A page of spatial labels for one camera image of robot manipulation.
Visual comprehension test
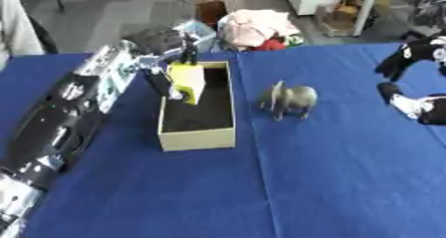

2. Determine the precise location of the pale blue plastic container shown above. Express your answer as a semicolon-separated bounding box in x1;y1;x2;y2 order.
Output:
172;19;220;52

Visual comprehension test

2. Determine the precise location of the pink cloth pile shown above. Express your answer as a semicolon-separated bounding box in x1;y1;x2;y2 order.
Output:
217;8;304;52

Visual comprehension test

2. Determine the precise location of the brown cardboard box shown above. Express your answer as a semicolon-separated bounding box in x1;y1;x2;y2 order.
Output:
314;2;364;38

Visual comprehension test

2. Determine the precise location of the red cloth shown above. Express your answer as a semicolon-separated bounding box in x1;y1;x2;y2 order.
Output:
249;38;290;52

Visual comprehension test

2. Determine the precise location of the tan cardboard box black inside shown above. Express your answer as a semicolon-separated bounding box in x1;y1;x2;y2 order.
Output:
156;61;239;152

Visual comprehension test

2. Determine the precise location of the dark grey bag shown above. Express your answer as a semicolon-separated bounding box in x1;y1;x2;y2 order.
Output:
121;27;188;57

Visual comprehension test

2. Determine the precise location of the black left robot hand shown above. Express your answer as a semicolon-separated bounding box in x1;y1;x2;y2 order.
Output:
137;32;202;103

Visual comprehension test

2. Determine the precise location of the yellow rectangular block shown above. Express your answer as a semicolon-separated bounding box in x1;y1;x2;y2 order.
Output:
165;62;209;107

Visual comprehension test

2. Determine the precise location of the white draped cloth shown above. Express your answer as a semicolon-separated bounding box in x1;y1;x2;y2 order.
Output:
0;0;48;58

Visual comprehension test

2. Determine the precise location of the brown bag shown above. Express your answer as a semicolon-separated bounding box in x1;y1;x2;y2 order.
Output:
195;0;230;29

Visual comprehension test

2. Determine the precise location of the white table frame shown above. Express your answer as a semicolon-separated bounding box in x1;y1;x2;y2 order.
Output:
344;0;434;37

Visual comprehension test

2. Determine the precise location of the grey toy elephant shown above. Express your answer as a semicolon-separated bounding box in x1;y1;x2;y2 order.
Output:
256;80;321;122

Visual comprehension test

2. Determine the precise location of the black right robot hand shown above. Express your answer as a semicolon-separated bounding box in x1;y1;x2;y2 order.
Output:
372;32;446;126

